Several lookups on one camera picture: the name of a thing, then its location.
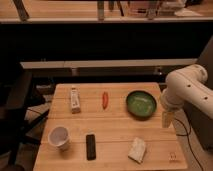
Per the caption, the green bowl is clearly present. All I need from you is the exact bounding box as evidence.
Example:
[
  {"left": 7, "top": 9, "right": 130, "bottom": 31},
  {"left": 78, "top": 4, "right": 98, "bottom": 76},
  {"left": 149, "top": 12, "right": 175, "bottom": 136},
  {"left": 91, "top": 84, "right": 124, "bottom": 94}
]
[{"left": 126, "top": 90, "right": 157, "bottom": 119}]

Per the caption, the white folded cloth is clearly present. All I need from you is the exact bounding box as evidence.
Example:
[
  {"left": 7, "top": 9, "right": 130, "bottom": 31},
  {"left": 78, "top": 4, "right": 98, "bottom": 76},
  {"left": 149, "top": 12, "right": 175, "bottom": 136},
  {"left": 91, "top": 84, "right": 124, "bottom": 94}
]
[{"left": 128, "top": 137, "right": 146, "bottom": 163}]

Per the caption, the white paper cup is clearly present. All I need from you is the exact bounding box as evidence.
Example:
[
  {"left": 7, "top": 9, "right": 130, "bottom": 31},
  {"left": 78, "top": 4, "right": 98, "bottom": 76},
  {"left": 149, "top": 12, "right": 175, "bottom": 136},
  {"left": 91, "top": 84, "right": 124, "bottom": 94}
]
[{"left": 48, "top": 126, "right": 70, "bottom": 151}]

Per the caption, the red chili pepper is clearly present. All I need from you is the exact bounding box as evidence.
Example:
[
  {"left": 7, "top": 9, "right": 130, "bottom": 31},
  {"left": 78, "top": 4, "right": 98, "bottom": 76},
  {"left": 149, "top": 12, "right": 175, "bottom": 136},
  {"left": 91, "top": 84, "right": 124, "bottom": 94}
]
[{"left": 102, "top": 92, "right": 108, "bottom": 110}]

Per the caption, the grey metal shelf rail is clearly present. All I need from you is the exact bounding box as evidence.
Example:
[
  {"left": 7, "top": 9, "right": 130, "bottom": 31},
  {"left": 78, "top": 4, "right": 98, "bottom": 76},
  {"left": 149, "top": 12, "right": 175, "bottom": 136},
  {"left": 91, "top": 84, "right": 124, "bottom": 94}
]
[{"left": 21, "top": 58, "right": 196, "bottom": 76}]

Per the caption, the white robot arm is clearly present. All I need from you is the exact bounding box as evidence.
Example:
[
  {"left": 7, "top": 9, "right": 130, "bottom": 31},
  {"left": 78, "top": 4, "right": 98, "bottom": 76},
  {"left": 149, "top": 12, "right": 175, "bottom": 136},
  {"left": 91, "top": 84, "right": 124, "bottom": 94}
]
[{"left": 160, "top": 64, "right": 213, "bottom": 128}]

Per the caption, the black remote control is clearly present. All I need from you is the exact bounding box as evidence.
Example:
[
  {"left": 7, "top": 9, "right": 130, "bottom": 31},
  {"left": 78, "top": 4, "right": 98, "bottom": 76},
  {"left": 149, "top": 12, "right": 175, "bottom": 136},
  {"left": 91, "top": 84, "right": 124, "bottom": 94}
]
[{"left": 86, "top": 134, "right": 96, "bottom": 160}]

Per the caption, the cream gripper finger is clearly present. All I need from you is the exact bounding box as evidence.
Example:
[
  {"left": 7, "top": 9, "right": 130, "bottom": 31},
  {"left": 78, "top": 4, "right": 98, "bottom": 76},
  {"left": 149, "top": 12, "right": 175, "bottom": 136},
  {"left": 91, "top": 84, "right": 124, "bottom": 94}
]
[{"left": 162, "top": 111, "right": 174, "bottom": 128}]

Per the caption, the black cable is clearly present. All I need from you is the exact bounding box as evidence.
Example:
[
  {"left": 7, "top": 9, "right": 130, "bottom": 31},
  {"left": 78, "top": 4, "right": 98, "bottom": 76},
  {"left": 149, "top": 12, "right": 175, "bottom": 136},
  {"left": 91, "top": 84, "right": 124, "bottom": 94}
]
[{"left": 173, "top": 117, "right": 204, "bottom": 171}]

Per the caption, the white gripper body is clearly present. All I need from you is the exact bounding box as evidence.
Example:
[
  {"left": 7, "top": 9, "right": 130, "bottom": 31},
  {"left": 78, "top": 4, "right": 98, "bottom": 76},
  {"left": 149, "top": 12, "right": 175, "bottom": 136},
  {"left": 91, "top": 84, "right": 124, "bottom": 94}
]
[{"left": 160, "top": 89, "right": 184, "bottom": 111}]

